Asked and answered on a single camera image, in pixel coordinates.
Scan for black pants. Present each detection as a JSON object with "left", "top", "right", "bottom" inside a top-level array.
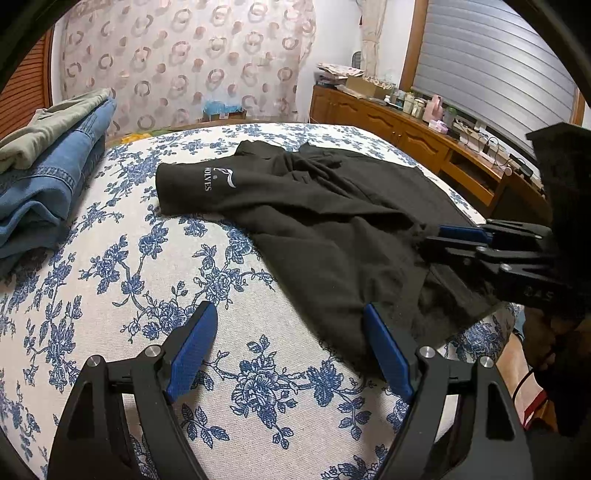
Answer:
[{"left": 155, "top": 141, "right": 500, "bottom": 376}]

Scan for wooden sideboard cabinet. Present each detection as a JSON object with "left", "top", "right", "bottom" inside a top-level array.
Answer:
[{"left": 310, "top": 85, "right": 552, "bottom": 226}]

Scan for grey window blind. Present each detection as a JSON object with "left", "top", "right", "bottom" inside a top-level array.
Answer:
[{"left": 413, "top": 0, "right": 576, "bottom": 157}]

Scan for pink bottle on cabinet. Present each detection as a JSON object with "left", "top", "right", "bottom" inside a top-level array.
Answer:
[{"left": 423, "top": 95, "right": 444, "bottom": 123}]

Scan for blue floral white blanket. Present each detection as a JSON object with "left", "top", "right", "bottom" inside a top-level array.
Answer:
[{"left": 0, "top": 122, "right": 518, "bottom": 480}]

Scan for cardboard box on cabinet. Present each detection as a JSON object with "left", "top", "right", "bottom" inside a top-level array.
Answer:
[{"left": 345, "top": 76, "right": 394, "bottom": 100}]

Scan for beige side curtain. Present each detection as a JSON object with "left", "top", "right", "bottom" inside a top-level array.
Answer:
[{"left": 361, "top": 0, "right": 388, "bottom": 77}]

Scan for blue folded jeans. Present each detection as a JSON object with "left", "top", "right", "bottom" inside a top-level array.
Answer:
[{"left": 1, "top": 98, "right": 116, "bottom": 276}]

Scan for grey-green folded pants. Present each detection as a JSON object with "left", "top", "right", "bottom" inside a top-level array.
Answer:
[{"left": 0, "top": 88, "right": 111, "bottom": 173}]

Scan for circle patterned curtain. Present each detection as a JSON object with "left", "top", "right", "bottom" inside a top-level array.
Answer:
[{"left": 58, "top": 1, "right": 317, "bottom": 138}]

